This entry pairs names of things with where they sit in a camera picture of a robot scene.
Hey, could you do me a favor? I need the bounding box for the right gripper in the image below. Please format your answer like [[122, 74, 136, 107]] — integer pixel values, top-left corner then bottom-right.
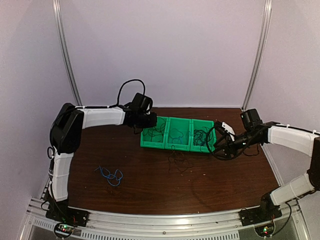
[[212, 130, 260, 159]]

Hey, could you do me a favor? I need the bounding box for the brown thin cable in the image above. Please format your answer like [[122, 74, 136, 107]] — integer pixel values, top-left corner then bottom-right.
[[142, 119, 167, 143]]

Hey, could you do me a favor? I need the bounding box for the black thin cable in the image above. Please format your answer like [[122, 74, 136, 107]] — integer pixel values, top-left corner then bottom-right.
[[191, 124, 216, 152]]

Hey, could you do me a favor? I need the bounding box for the blue cable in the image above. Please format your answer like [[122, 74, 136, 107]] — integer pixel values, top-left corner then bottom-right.
[[94, 165, 125, 187]]

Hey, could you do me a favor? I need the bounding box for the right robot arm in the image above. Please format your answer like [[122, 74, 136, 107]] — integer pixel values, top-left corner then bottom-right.
[[206, 108, 320, 221]]

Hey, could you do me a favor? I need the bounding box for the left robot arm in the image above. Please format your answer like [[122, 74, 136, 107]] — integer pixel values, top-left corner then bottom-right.
[[48, 93, 157, 222]]

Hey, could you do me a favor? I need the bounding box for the right green bin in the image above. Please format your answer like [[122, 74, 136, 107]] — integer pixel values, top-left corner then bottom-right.
[[190, 119, 217, 153]]

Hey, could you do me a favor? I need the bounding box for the green bin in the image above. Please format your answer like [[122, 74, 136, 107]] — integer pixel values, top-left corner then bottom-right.
[[140, 116, 169, 149], [165, 117, 192, 152], [190, 119, 217, 153]]

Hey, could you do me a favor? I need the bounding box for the left green bin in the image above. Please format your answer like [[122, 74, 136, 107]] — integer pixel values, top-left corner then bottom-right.
[[140, 116, 169, 149]]

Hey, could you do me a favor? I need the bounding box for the middle green bin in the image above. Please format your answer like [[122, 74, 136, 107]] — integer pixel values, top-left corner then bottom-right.
[[165, 117, 192, 152]]

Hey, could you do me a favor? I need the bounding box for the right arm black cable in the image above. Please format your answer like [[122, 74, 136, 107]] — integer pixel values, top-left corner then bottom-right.
[[206, 124, 261, 161]]

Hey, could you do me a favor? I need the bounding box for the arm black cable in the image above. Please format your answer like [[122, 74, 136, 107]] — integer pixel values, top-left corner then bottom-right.
[[206, 124, 261, 161], [107, 79, 147, 110]]

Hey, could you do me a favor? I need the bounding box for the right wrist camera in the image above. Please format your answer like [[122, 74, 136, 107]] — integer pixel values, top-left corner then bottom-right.
[[214, 121, 236, 142]]

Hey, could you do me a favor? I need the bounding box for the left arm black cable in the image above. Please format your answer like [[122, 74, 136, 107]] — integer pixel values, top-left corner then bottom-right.
[[107, 79, 147, 110]]

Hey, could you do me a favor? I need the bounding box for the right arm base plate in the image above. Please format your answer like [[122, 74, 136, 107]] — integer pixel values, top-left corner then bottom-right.
[[238, 206, 282, 239]]

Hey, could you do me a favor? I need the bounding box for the front aluminium rail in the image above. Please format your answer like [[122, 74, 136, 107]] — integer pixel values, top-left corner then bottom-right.
[[17, 198, 311, 240]]

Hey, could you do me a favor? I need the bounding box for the right aluminium post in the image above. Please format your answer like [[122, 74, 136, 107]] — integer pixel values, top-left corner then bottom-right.
[[241, 0, 273, 111]]

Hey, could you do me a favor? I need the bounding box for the aluminium post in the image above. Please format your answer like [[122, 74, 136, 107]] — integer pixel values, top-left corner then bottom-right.
[[241, 0, 273, 111], [52, 0, 83, 106]]

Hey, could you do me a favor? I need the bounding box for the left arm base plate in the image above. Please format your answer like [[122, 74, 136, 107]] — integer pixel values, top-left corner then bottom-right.
[[45, 206, 89, 239]]

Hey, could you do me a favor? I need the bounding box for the left aluminium post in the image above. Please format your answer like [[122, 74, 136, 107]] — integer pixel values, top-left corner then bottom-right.
[[52, 0, 83, 106]]

